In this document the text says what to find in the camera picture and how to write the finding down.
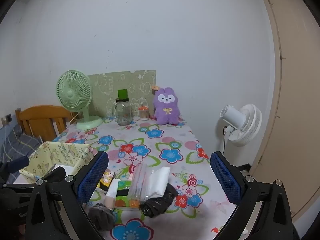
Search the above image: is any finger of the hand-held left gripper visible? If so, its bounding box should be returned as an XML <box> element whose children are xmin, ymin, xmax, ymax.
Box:
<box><xmin>40</xmin><ymin>166</ymin><xmax>67</xmax><ymax>183</ymax></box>
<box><xmin>7</xmin><ymin>156</ymin><xmax>29</xmax><ymax>174</ymax></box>

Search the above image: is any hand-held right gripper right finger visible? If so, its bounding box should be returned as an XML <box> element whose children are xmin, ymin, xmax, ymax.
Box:
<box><xmin>210</xmin><ymin>151</ymin><xmax>293</xmax><ymax>240</ymax></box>

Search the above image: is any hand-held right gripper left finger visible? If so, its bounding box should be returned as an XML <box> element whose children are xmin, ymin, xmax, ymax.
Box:
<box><xmin>25</xmin><ymin>151</ymin><xmax>109</xmax><ymax>240</ymax></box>

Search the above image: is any yellow cartoon tissue packet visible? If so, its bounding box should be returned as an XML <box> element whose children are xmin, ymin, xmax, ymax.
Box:
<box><xmin>97</xmin><ymin>170</ymin><xmax>115</xmax><ymax>193</ymax></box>

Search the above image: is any cream cartoon chair cushion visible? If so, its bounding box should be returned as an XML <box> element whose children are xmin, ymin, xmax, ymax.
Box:
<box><xmin>19</xmin><ymin>141</ymin><xmax>95</xmax><ymax>184</ymax></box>

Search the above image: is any pink wipes packet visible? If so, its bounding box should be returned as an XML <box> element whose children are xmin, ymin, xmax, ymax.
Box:
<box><xmin>105</xmin><ymin>179</ymin><xmax>120</xmax><ymax>210</ymax></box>

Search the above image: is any white tissue pack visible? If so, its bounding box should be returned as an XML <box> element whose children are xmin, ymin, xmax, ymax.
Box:
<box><xmin>146</xmin><ymin>166</ymin><xmax>171</xmax><ymax>200</ymax></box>

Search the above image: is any black cloth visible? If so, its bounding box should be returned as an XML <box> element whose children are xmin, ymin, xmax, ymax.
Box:
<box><xmin>139</xmin><ymin>182</ymin><xmax>179</xmax><ymax>218</ymax></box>

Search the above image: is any white paper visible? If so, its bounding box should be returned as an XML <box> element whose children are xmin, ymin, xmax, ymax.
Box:
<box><xmin>51</xmin><ymin>164</ymin><xmax>79</xmax><ymax>177</ymax></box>

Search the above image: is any grey plaid bedding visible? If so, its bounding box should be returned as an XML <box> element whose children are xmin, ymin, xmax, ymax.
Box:
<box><xmin>0</xmin><ymin>124</ymin><xmax>43</xmax><ymax>184</ymax></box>

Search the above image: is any green packet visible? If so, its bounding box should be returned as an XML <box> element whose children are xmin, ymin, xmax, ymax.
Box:
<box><xmin>115</xmin><ymin>180</ymin><xmax>133</xmax><ymax>208</ymax></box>

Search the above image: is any grey sock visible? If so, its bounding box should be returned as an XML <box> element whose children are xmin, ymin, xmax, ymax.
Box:
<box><xmin>87</xmin><ymin>203</ymin><xmax>116</xmax><ymax>231</ymax></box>

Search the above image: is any clear plastic tube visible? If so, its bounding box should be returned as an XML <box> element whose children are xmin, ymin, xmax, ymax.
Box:
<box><xmin>127</xmin><ymin>164</ymin><xmax>153</xmax><ymax>208</ymax></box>

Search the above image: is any white standing fan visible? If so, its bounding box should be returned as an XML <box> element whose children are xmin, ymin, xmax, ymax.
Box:
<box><xmin>220</xmin><ymin>104</ymin><xmax>262</xmax><ymax>147</ymax></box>

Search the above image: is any wooden chair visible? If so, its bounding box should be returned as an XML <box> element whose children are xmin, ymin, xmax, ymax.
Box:
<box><xmin>15</xmin><ymin>105</ymin><xmax>80</xmax><ymax>142</ymax></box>

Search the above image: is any floral tablecloth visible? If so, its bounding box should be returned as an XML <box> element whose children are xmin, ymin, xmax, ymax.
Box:
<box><xmin>51</xmin><ymin>115</ymin><xmax>248</xmax><ymax>240</ymax></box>

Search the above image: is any glass jar with green lid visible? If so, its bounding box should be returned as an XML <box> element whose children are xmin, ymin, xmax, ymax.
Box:
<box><xmin>115</xmin><ymin>89</ymin><xmax>132</xmax><ymax>126</ymax></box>

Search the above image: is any small jar with orange lid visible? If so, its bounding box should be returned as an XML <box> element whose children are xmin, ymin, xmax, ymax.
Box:
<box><xmin>139</xmin><ymin>106</ymin><xmax>150</xmax><ymax>120</ymax></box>

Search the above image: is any green desk fan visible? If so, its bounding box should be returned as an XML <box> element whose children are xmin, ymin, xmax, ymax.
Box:
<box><xmin>56</xmin><ymin>70</ymin><xmax>103</xmax><ymax>130</ymax></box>

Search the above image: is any purple plush toy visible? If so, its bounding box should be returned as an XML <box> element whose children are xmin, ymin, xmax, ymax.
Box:
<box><xmin>153</xmin><ymin>87</ymin><xmax>181</xmax><ymax>125</ymax></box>

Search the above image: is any beige door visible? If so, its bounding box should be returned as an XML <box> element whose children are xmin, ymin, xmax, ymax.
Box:
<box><xmin>250</xmin><ymin>0</ymin><xmax>320</xmax><ymax>223</ymax></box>

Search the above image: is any green printed board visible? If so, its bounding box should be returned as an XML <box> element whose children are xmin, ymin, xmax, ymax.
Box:
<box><xmin>87</xmin><ymin>70</ymin><xmax>157</xmax><ymax>118</ymax></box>

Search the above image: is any black fan cable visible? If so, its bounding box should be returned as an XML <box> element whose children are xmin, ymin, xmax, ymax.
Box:
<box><xmin>222</xmin><ymin>126</ymin><xmax>229</xmax><ymax>153</ymax></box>

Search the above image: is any wall socket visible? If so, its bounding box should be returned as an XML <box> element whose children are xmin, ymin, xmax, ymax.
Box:
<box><xmin>1</xmin><ymin>114</ymin><xmax>13</xmax><ymax>127</ymax></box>

